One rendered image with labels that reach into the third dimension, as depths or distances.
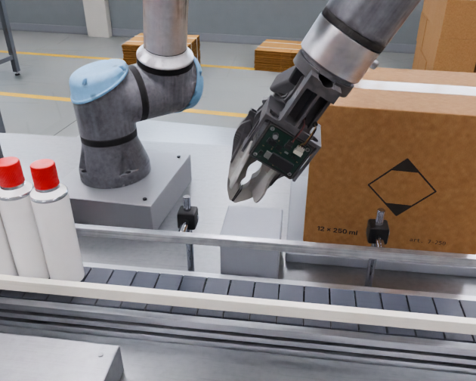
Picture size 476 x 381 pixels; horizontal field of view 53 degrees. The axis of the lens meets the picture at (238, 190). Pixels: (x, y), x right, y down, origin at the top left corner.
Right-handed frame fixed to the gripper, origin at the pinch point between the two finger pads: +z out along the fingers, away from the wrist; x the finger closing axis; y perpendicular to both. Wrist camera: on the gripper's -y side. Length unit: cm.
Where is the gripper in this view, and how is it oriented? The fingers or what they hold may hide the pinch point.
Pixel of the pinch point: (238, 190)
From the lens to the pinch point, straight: 63.6
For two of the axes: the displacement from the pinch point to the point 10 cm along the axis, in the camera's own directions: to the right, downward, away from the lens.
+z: -5.0, 7.2, 4.9
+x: 8.6, 4.9, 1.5
